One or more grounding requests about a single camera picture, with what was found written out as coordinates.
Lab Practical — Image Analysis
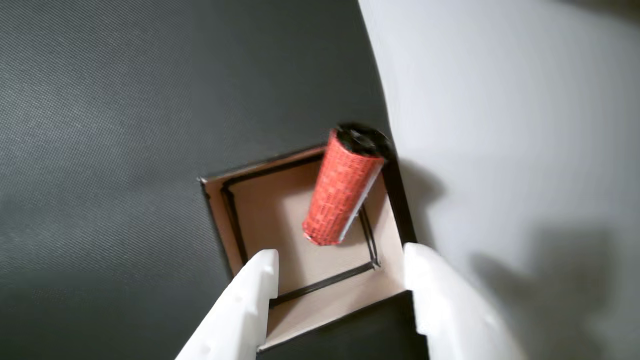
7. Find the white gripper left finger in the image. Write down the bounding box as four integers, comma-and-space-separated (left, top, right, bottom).
175, 249, 280, 360

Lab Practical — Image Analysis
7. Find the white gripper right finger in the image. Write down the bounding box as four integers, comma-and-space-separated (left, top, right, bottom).
402, 242, 529, 360

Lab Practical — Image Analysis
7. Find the red cylindrical battery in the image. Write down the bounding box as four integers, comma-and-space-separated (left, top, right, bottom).
301, 122, 394, 247

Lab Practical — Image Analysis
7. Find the small open cardboard box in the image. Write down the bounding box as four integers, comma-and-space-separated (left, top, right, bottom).
198, 144, 418, 353

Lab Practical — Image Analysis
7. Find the dark grey table mat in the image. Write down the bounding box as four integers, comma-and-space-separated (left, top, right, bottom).
0, 0, 432, 360

